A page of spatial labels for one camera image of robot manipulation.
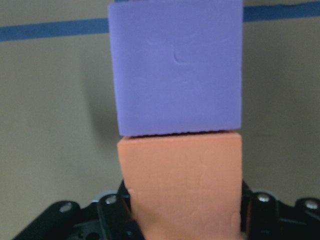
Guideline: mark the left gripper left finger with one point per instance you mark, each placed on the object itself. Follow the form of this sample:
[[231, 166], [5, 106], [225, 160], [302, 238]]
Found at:
[[115, 216]]

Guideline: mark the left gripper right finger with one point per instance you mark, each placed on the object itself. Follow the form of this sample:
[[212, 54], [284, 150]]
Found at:
[[259, 215]]

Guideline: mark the orange foam block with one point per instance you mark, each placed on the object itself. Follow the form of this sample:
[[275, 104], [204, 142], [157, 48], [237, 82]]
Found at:
[[184, 187]]

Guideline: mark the purple foam block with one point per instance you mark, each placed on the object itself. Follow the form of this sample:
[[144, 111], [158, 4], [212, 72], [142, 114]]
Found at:
[[177, 65]]

